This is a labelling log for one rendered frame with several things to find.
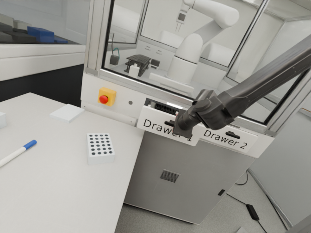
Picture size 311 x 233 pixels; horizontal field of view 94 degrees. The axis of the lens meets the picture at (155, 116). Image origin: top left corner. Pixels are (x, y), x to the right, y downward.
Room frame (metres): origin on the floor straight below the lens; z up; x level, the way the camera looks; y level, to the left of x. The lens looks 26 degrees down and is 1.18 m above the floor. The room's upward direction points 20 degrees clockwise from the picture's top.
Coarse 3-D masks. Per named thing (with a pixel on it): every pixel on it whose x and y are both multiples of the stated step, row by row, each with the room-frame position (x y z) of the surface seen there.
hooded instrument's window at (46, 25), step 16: (0, 0) 0.63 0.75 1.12; (16, 0) 0.70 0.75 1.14; (32, 0) 0.78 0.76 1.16; (48, 0) 0.89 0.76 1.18; (64, 0) 1.02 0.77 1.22; (80, 0) 1.19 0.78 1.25; (0, 16) 0.62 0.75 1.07; (16, 16) 0.69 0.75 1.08; (32, 16) 0.78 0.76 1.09; (48, 16) 0.88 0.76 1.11; (64, 16) 1.02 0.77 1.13; (80, 16) 1.20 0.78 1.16; (0, 32) 0.61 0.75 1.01; (16, 32) 0.68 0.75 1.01; (32, 32) 0.77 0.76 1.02; (48, 32) 0.88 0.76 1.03; (64, 32) 1.03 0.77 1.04; (80, 32) 1.22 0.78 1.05
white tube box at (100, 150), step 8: (88, 136) 0.43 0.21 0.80; (96, 136) 0.45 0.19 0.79; (104, 136) 0.46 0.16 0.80; (88, 144) 0.39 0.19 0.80; (96, 144) 0.40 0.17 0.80; (104, 144) 0.42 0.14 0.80; (88, 152) 0.36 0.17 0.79; (96, 152) 0.37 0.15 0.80; (104, 152) 0.38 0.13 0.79; (112, 152) 0.39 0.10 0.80; (88, 160) 0.34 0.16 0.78; (96, 160) 0.35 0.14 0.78; (104, 160) 0.37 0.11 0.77; (112, 160) 0.38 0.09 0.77
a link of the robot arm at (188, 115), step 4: (192, 108) 0.43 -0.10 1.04; (188, 112) 0.42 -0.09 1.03; (192, 112) 0.42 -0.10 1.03; (184, 116) 0.44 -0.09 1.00; (188, 116) 0.41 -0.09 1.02; (192, 116) 0.41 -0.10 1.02; (196, 116) 0.41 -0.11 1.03; (184, 120) 0.44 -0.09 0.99; (188, 120) 0.42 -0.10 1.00; (192, 120) 0.41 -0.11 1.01; (196, 120) 0.41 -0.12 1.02; (188, 124) 0.43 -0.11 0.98; (192, 124) 0.42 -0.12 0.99; (196, 124) 0.43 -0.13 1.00
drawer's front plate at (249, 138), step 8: (224, 128) 0.69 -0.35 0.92; (232, 128) 0.70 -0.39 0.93; (208, 136) 0.69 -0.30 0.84; (216, 136) 0.69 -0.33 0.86; (224, 136) 0.69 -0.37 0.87; (240, 136) 0.70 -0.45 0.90; (248, 136) 0.70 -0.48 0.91; (256, 136) 0.70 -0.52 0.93; (224, 144) 0.69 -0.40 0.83; (232, 144) 0.70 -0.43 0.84; (240, 144) 0.70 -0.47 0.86; (248, 144) 0.70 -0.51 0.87
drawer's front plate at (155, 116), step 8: (144, 112) 0.57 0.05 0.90; (152, 112) 0.57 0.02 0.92; (160, 112) 0.57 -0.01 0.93; (144, 120) 0.57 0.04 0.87; (152, 120) 0.57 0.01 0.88; (160, 120) 0.57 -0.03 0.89; (168, 120) 0.58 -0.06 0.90; (144, 128) 0.57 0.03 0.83; (168, 128) 0.58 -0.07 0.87; (200, 128) 0.59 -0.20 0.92; (168, 136) 0.58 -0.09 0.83; (176, 136) 0.58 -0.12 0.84; (192, 136) 0.58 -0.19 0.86; (200, 136) 0.59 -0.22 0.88; (192, 144) 0.59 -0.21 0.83
